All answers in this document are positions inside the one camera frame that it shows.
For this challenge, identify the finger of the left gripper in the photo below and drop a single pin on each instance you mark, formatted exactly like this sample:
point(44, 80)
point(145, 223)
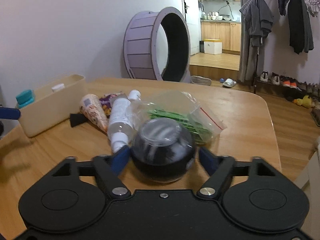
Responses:
point(9, 113)

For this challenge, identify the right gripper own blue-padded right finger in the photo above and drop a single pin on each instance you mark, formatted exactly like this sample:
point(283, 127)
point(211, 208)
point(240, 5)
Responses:
point(221, 170)

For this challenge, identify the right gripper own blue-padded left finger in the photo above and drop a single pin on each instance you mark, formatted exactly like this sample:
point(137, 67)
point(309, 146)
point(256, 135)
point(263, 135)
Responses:
point(106, 169)

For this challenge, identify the zip bag green sticks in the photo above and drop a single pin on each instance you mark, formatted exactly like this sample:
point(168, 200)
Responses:
point(182, 107)

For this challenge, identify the white pill bottle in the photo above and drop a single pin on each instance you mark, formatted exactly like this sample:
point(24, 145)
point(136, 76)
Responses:
point(58, 87)

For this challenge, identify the dark round glass jar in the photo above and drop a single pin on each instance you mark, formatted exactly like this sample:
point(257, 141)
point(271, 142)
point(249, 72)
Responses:
point(163, 150)

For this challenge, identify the teal capped jar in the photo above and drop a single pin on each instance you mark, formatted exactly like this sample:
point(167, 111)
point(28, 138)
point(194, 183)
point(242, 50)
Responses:
point(25, 98)

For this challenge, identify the beige plastic storage bin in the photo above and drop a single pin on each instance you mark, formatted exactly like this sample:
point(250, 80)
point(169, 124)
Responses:
point(49, 109)

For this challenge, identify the clear spray bottle white label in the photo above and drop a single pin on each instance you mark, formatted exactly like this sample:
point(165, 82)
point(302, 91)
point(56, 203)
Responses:
point(120, 126)

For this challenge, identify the black cone tip piece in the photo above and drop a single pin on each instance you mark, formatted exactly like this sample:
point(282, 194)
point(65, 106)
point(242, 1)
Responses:
point(77, 119)

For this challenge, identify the purple snack packet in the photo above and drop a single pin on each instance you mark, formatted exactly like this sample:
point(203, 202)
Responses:
point(107, 101)

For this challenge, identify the patterned ice cream cone wrapper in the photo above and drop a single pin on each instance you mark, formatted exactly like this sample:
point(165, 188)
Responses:
point(91, 108)

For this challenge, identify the white slipper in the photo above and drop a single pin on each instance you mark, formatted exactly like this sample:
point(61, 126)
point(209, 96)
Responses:
point(229, 83)

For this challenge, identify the yellow plush toy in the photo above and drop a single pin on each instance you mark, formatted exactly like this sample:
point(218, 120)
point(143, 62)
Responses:
point(306, 102)

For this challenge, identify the shoe row on rack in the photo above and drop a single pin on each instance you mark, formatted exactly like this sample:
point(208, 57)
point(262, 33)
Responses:
point(292, 89)

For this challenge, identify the white yellow-lid box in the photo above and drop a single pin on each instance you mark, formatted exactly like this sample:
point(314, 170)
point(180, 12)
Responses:
point(213, 46)

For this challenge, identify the purple cat exercise wheel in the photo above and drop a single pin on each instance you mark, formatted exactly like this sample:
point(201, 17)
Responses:
point(140, 42)

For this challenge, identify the clothes rack with garments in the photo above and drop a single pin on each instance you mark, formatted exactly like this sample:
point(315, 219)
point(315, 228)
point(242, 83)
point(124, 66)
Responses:
point(276, 55)

